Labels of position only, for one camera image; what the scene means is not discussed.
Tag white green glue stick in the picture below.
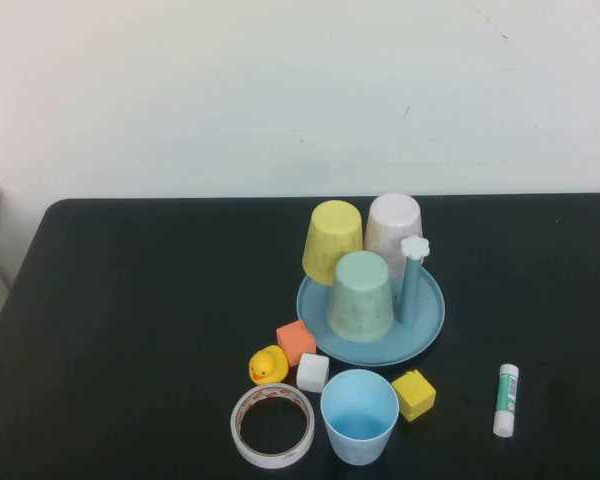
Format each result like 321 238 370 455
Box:
492 363 521 439

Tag white foam cube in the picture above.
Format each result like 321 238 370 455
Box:
295 352 330 394

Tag pale pink plastic cup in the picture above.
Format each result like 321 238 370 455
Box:
363 193 425 281

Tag light blue plastic cup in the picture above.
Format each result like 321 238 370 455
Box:
320 369 400 464

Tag blue cup stand tray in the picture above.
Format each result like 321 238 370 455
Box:
295 236 446 369

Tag yellow plastic cup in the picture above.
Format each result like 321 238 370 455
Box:
301 199 365 287

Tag yellow rubber duck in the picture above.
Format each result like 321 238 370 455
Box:
248 344 290 386

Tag pale green plastic cup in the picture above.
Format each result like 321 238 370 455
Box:
327 250 396 344

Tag orange foam cube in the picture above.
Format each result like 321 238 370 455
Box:
275 319 317 369

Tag white double-sided tape roll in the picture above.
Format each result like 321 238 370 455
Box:
229 382 315 470

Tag yellow foam cube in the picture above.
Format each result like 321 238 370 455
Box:
390 368 437 422

